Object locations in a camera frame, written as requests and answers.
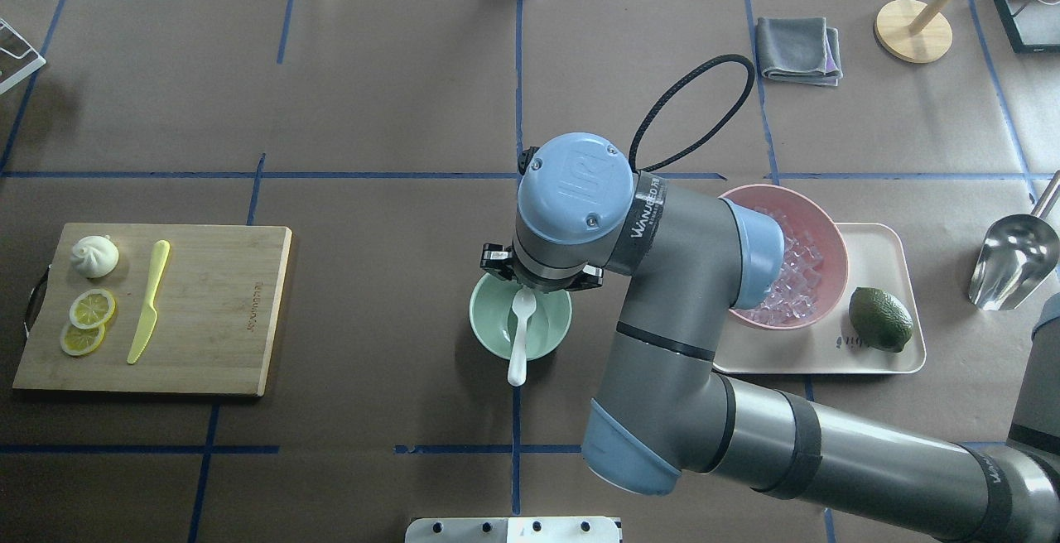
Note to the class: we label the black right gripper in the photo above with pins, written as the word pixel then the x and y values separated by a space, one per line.
pixel 495 260

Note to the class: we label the white plastic spoon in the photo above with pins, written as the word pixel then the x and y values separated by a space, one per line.
pixel 523 307

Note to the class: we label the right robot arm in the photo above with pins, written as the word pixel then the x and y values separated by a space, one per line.
pixel 662 409

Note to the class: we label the pile of ice cubes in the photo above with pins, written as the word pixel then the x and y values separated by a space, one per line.
pixel 793 296

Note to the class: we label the pink bowl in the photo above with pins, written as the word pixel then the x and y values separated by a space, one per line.
pixel 805 214

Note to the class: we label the metal ice scoop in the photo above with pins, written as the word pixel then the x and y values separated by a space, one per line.
pixel 1018 251

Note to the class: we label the grey folded cloth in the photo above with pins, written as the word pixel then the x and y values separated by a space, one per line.
pixel 804 50

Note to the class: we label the green avocado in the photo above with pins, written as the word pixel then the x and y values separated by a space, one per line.
pixel 880 319

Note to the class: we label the cream plastic tray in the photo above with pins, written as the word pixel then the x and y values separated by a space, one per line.
pixel 831 346

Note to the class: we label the yellow plastic knife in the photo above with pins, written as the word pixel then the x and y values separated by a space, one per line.
pixel 147 320

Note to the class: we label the wooden mug tree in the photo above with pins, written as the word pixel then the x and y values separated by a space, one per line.
pixel 914 31

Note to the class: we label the white steamed bun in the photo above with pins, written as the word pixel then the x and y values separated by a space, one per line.
pixel 94 256

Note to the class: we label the lemon slice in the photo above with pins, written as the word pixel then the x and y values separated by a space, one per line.
pixel 92 308
pixel 77 342

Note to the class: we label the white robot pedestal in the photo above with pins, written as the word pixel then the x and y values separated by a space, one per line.
pixel 515 529

